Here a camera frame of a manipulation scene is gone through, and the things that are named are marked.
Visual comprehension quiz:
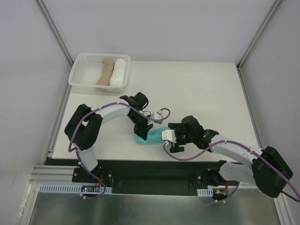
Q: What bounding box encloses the teal t-shirt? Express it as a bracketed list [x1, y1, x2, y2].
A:
[135, 127, 169, 145]

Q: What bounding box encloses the aluminium frame post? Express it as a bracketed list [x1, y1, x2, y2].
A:
[35, 0, 74, 66]
[236, 0, 284, 71]

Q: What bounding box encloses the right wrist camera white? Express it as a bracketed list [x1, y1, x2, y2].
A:
[162, 129, 176, 143]

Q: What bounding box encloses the right aluminium frame post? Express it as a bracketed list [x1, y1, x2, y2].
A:
[236, 0, 284, 71]

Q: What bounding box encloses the white plastic basket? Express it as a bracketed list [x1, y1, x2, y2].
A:
[68, 53, 131, 93]

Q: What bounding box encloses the left white cable duct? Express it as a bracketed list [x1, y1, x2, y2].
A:
[39, 184, 113, 195]

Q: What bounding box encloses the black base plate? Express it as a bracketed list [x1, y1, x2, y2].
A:
[72, 159, 239, 195]

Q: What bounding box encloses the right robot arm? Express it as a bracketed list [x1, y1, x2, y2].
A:
[162, 115, 293, 198]

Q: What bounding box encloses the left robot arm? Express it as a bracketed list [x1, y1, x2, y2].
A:
[64, 92, 153, 182]

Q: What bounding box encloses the white rolled t-shirt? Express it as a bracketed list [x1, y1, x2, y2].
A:
[109, 59, 127, 86]

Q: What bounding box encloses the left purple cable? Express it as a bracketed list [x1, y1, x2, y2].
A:
[67, 103, 171, 200]

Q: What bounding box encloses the left aluminium frame post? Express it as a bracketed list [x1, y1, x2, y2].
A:
[35, 0, 74, 66]

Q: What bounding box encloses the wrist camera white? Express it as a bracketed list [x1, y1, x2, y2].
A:
[162, 129, 176, 143]
[150, 110, 164, 124]

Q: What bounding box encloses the right white cable duct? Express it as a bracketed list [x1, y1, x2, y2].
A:
[197, 188, 214, 197]

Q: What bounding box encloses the white cable duct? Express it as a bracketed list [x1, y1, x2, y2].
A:
[197, 188, 214, 197]
[39, 184, 113, 195]

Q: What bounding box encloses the aluminium rail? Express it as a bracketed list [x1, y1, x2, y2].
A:
[29, 164, 78, 182]

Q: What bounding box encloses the beige rolled t-shirt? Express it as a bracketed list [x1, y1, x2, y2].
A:
[96, 59, 115, 86]

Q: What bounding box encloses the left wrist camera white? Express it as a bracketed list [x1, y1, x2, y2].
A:
[150, 110, 164, 124]

